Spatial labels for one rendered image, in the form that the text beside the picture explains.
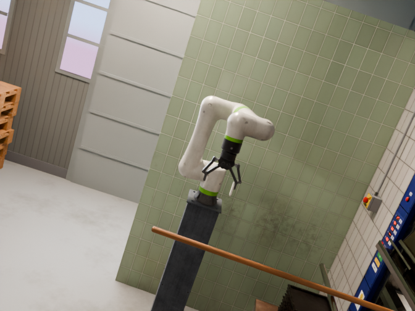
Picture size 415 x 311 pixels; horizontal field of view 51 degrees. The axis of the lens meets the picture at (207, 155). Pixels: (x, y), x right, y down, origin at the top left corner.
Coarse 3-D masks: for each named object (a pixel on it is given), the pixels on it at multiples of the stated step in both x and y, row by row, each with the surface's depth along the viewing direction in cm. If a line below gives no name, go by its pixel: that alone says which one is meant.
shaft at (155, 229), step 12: (156, 228) 217; (180, 240) 216; (192, 240) 217; (216, 252) 215; (228, 252) 216; (252, 264) 215; (288, 276) 214; (312, 288) 215; (324, 288) 214; (348, 300) 213; (360, 300) 213
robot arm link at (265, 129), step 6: (246, 108) 238; (252, 114) 226; (258, 120) 206; (264, 120) 207; (258, 126) 205; (264, 126) 205; (270, 126) 206; (258, 132) 205; (264, 132) 206; (270, 132) 207; (258, 138) 208; (264, 138) 208
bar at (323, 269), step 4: (320, 264) 247; (320, 268) 244; (324, 268) 241; (324, 272) 237; (324, 276) 233; (324, 280) 230; (328, 280) 229; (324, 284) 228; (328, 284) 225; (328, 296) 216; (332, 296) 215; (332, 300) 211; (332, 304) 208; (336, 304) 209; (332, 308) 206; (336, 308) 205
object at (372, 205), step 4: (368, 196) 295; (372, 196) 289; (376, 196) 292; (368, 200) 293; (372, 200) 289; (376, 200) 288; (380, 200) 288; (364, 204) 297; (368, 204) 290; (372, 204) 290; (376, 204) 289; (368, 208) 290; (372, 208) 290; (376, 208) 290; (376, 212) 291
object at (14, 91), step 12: (0, 84) 457; (0, 96) 427; (12, 96) 465; (0, 108) 435; (12, 108) 467; (0, 120) 451; (12, 120) 479; (0, 132) 462; (12, 132) 482; (0, 144) 473; (0, 156) 483; (0, 168) 489
